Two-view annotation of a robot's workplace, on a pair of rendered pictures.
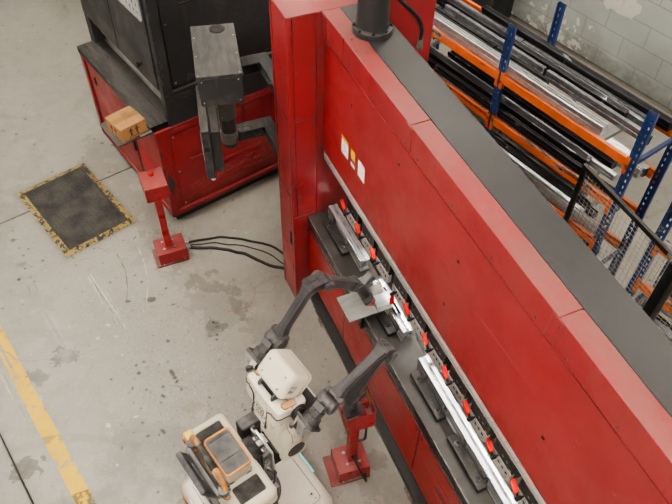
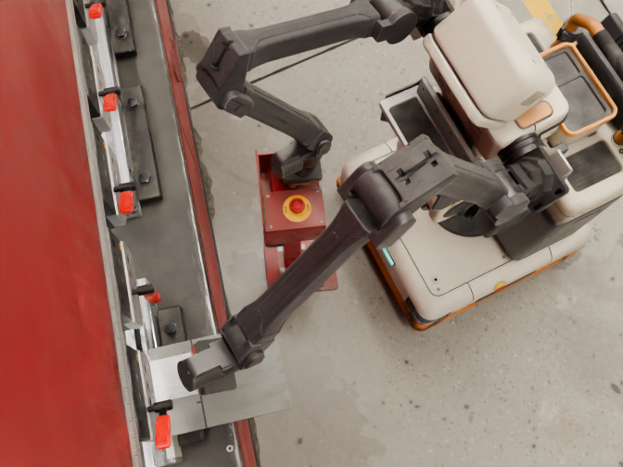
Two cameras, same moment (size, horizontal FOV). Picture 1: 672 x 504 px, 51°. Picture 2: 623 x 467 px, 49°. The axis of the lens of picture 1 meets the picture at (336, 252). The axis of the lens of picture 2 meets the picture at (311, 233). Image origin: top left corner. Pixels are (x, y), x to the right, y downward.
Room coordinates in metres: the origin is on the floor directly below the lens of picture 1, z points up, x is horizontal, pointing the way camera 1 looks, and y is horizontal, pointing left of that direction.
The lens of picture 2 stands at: (2.49, 0.01, 2.44)
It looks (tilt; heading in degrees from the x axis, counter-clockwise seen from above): 73 degrees down; 188
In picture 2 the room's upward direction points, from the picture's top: 4 degrees clockwise
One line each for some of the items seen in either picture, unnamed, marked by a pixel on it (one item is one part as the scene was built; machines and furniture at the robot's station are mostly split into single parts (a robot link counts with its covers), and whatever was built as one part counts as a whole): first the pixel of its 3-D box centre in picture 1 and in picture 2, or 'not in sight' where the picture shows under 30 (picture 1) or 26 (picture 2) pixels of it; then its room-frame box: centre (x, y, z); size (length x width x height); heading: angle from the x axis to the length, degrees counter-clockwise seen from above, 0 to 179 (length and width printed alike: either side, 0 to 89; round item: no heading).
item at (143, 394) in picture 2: (389, 263); (120, 398); (2.48, -0.29, 1.25); 0.15 x 0.09 x 0.17; 25
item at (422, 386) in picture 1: (427, 395); (141, 143); (1.88, -0.50, 0.89); 0.30 x 0.05 x 0.03; 25
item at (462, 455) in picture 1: (466, 462); (117, 5); (1.52, -0.67, 0.89); 0.30 x 0.05 x 0.03; 25
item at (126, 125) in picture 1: (124, 122); not in sight; (3.85, 1.48, 1.04); 0.30 x 0.26 x 0.12; 38
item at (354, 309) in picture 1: (364, 302); (219, 378); (2.40, -0.17, 1.00); 0.26 x 0.18 x 0.01; 115
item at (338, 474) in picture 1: (346, 462); (300, 261); (1.88, -0.10, 0.06); 0.25 x 0.20 x 0.12; 108
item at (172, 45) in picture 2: (442, 498); (174, 55); (1.46, -0.58, 0.59); 0.15 x 0.02 x 0.07; 25
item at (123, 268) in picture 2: (406, 290); (103, 284); (2.30, -0.37, 1.25); 0.15 x 0.09 x 0.17; 25
